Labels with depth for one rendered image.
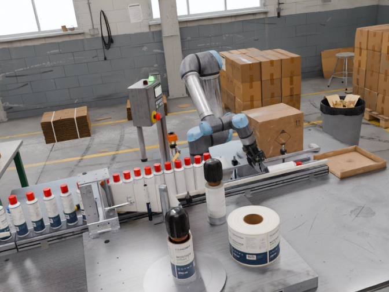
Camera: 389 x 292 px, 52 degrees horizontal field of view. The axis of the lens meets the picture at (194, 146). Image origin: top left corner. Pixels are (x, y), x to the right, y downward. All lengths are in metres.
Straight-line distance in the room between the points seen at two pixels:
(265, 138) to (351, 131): 2.05
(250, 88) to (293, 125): 2.82
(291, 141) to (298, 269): 1.07
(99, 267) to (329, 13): 6.97
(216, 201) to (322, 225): 0.49
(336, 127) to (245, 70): 1.48
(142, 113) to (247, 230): 0.74
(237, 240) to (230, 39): 6.08
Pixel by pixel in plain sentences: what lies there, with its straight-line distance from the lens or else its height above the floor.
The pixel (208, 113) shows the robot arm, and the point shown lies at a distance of 2.04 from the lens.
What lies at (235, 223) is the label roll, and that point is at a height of 1.02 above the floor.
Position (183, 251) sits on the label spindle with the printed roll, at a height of 1.04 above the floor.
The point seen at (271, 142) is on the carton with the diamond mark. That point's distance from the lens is 2.39.
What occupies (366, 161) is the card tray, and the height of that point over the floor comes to 0.83.
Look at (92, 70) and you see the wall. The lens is 7.24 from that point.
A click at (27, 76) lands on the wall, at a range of 7.43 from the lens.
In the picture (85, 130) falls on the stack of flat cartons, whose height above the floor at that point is 0.10.
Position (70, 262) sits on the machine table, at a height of 0.83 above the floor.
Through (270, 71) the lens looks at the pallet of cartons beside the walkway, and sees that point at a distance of 5.26.
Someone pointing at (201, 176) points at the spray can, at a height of 0.98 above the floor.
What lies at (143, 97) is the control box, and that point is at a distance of 1.83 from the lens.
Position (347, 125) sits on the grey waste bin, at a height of 0.43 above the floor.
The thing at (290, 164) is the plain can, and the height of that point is 0.93.
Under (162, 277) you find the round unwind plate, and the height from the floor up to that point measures 0.89.
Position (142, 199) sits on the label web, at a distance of 1.87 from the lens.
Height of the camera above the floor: 1.89
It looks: 22 degrees down
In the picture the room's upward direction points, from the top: 6 degrees counter-clockwise
